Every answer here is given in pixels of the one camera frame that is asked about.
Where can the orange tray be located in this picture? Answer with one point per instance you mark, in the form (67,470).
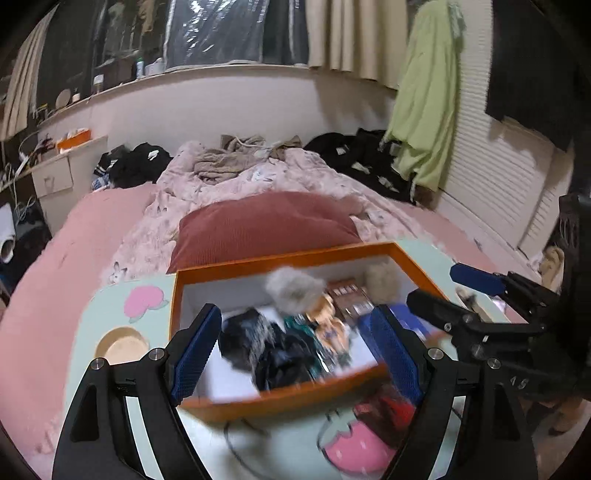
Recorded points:
(74,141)

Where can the round plate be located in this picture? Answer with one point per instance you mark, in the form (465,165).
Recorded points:
(63,98)

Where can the black glossy cloth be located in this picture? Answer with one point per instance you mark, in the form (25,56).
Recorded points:
(281,362)

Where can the white rolled mat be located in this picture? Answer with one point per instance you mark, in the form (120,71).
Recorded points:
(7,235)

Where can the dark pouch with red ornament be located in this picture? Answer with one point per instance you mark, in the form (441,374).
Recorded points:
(388,410)

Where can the black hanging garment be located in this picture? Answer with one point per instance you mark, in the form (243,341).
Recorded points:
(531,69)

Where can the black lace trimmed cloth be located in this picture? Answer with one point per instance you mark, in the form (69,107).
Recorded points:
(244,332)

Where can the black clothes with white tags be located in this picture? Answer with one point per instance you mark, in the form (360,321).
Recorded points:
(351,157)

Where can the white bottle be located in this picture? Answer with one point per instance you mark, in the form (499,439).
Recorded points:
(139,68)

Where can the orange cardboard box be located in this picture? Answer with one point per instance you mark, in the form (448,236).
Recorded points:
(286,398)

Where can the beige curtain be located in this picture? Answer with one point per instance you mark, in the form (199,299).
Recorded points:
(23,92)
(351,37)

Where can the crumpled foil wrapper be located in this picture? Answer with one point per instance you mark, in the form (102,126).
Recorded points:
(471,302)

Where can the white desk with drawer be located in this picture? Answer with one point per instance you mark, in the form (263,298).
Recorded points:
(53,177)

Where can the grey fur ball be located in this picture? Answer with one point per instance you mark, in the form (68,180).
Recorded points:
(295,290)

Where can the beige knit garment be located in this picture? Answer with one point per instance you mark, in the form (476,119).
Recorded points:
(226,161)

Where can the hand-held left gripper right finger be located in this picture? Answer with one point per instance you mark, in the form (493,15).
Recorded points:
(397,355)

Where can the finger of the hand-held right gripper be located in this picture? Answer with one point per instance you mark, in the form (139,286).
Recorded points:
(443,311)
(475,278)

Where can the brown fur ball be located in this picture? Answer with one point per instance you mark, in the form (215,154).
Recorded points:
(383,279)

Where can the pink floral quilt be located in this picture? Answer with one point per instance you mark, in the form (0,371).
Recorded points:
(221,184)

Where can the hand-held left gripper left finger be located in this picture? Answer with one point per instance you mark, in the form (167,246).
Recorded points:
(196,355)

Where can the beige doll figurine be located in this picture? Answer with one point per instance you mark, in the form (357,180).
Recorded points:
(330,332)

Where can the pink bed sheet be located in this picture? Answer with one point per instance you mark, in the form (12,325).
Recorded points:
(69,277)

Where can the brown card box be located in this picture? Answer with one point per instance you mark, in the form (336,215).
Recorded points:
(353,300)

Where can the blue tin box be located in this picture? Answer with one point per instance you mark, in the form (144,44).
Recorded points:
(411,323)

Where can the mint green desktop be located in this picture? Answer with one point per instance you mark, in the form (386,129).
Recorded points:
(286,461)

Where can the light green hanging cloth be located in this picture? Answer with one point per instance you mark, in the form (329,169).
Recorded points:
(425,92)

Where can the black striped clothes pile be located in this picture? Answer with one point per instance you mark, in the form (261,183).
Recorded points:
(138,166)

